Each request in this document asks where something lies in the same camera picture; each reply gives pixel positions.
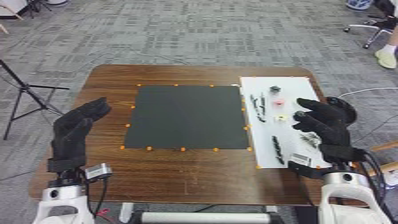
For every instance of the white sheet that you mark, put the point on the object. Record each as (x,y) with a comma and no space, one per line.
(266,140)

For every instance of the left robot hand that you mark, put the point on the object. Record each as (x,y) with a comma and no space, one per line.
(69,140)

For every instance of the grey sprig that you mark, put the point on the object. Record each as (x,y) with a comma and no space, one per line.
(307,138)

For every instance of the office chair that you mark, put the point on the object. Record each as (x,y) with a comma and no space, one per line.
(375,25)

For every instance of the person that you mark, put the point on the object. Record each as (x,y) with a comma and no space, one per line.
(385,55)

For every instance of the pale grey bar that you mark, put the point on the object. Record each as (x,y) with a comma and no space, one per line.
(200,218)

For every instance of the pink flower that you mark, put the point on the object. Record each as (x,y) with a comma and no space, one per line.
(277,103)

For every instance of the black tripod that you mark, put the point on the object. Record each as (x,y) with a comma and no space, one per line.
(26,96)

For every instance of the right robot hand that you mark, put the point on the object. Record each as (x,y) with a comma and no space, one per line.
(330,130)

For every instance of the yellow flower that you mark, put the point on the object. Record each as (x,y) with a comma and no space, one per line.
(280,117)

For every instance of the dark mat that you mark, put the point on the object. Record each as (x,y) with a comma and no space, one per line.
(186,116)

